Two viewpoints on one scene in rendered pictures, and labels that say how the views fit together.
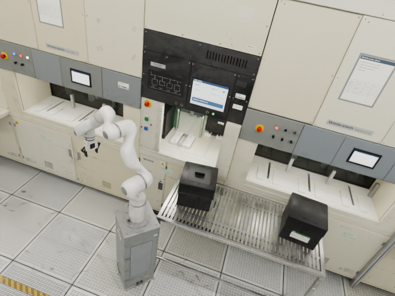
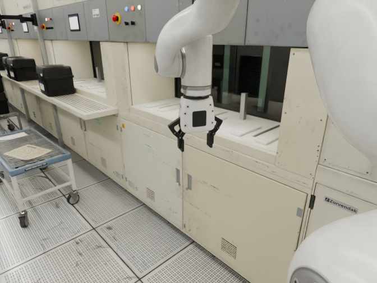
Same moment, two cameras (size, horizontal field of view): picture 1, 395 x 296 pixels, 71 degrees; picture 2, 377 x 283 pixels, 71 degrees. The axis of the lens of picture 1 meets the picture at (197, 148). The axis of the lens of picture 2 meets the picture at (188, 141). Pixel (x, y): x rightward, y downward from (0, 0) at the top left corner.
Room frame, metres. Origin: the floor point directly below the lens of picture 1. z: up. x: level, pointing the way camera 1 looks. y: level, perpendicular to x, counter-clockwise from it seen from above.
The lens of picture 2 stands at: (1.10, 0.42, 1.32)
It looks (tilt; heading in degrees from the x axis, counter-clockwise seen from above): 22 degrees down; 36
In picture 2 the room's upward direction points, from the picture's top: straight up
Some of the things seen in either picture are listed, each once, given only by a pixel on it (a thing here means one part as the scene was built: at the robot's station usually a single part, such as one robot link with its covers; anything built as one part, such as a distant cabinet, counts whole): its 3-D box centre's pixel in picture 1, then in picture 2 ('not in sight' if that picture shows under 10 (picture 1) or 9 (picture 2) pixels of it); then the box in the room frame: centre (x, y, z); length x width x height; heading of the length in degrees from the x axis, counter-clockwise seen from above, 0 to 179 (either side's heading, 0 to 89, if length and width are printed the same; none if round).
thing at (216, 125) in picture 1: (218, 118); not in sight; (2.60, -0.16, 1.06); 0.24 x 0.20 x 0.32; 80
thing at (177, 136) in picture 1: (183, 139); not in sight; (2.33, 0.16, 0.89); 0.22 x 0.21 x 0.04; 169
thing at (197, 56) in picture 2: (88, 127); (194, 59); (1.71, 0.84, 1.26); 0.09 x 0.08 x 0.13; 145
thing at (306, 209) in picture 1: (303, 220); not in sight; (1.54, -0.93, 0.89); 0.29 x 0.29 x 0.25; 75
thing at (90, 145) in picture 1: (90, 143); (196, 111); (1.71, 0.84, 1.12); 0.10 x 0.07 x 0.11; 145
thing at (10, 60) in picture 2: not in sight; (22, 68); (2.63, 4.12, 0.93); 0.30 x 0.28 x 0.26; 82
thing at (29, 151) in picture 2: not in sight; (27, 151); (1.90, 2.58, 0.47); 0.31 x 0.23 x 0.02; 101
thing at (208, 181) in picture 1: (198, 178); not in sight; (1.70, -0.06, 0.98); 0.29 x 0.29 x 0.13; 88
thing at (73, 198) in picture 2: not in sight; (31, 168); (1.96, 2.75, 0.24); 0.97 x 0.52 x 0.48; 82
